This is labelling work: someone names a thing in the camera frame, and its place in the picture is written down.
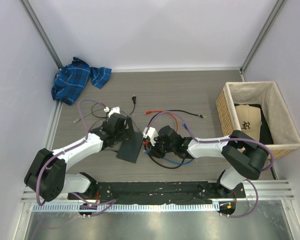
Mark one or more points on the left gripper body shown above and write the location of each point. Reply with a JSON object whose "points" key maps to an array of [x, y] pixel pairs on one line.
{"points": [[119, 134]]}

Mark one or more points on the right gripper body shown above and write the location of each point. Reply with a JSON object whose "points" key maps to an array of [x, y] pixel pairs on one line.
{"points": [[161, 148]]}

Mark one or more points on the black network switch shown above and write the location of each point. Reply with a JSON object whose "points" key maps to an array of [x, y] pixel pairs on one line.
{"points": [[130, 148]]}

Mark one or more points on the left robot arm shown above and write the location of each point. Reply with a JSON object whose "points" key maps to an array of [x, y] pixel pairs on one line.
{"points": [[47, 175]]}

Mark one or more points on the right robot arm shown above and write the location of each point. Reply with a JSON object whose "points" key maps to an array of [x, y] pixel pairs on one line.
{"points": [[246, 156]]}

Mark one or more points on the blue plaid cloth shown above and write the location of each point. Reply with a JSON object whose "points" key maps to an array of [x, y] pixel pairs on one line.
{"points": [[70, 80]]}

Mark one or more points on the beige cap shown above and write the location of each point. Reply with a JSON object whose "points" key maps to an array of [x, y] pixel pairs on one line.
{"points": [[250, 120]]}

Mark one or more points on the black garment in basket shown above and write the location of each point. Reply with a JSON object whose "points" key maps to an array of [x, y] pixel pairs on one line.
{"points": [[265, 133]]}

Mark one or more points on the wicker basket with liner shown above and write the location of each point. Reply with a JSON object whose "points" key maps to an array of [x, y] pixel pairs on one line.
{"points": [[266, 94]]}

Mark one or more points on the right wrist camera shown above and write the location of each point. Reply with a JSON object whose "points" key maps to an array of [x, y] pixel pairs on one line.
{"points": [[150, 133]]}

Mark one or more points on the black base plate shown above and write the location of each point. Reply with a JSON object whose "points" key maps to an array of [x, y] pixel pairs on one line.
{"points": [[160, 193]]}

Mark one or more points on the slotted cable duct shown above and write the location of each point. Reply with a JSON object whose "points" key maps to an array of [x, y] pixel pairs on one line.
{"points": [[116, 208]]}

